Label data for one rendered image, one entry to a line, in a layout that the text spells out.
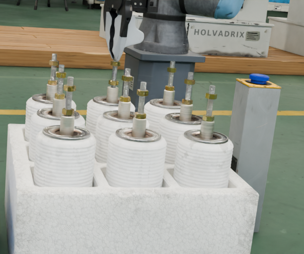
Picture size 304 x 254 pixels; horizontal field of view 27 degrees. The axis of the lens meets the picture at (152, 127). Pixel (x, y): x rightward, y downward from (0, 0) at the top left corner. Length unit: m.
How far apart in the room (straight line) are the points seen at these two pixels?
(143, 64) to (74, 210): 0.75
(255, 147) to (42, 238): 0.51
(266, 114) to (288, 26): 2.76
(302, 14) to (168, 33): 2.32
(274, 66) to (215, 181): 2.51
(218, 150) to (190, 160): 0.05
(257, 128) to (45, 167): 0.48
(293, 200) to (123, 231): 0.68
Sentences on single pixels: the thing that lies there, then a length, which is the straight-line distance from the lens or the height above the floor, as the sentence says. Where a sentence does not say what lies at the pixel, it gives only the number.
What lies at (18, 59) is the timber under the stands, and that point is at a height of 0.03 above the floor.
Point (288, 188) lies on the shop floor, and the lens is 1.68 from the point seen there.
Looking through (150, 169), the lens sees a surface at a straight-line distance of 1.01.
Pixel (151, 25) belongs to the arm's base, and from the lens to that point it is 1.68.
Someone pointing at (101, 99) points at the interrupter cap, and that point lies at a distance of 1.27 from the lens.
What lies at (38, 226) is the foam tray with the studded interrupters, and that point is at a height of 0.13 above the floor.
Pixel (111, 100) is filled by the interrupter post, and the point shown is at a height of 0.26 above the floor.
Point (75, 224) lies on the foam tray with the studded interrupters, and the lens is 0.99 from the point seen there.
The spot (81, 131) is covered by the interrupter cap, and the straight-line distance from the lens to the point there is 1.02.
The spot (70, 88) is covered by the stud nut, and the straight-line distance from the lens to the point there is 0.99.
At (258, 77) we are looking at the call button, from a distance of 1.28.
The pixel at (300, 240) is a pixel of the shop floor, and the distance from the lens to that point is 1.38.
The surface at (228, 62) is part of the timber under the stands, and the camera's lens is 3.38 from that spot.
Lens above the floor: 0.53
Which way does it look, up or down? 15 degrees down
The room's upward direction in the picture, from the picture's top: 6 degrees clockwise
